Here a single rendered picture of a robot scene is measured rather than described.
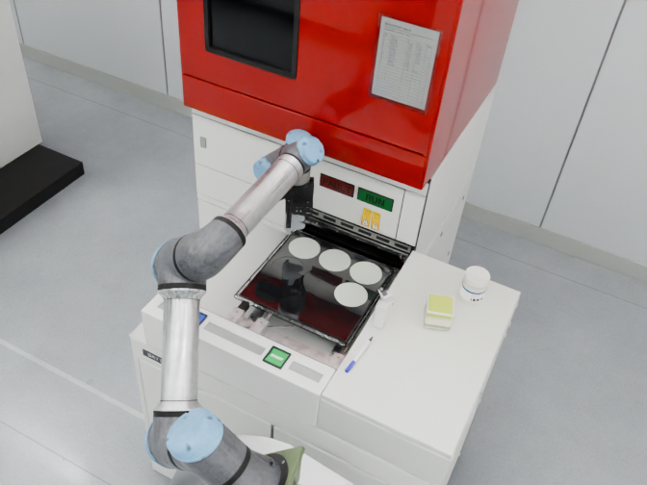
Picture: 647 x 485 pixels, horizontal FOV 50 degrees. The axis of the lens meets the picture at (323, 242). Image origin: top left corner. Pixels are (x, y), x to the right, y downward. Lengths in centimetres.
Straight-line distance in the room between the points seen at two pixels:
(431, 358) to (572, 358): 156
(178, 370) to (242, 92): 87
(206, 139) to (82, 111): 238
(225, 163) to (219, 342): 72
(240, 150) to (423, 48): 78
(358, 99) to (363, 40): 17
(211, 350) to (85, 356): 132
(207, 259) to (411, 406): 62
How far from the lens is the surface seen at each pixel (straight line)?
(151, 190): 391
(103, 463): 281
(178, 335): 165
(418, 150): 188
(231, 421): 208
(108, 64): 479
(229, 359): 185
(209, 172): 240
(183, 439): 152
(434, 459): 174
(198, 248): 157
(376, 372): 180
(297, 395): 179
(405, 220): 209
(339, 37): 184
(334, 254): 218
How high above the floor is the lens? 238
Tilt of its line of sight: 42 degrees down
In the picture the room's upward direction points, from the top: 6 degrees clockwise
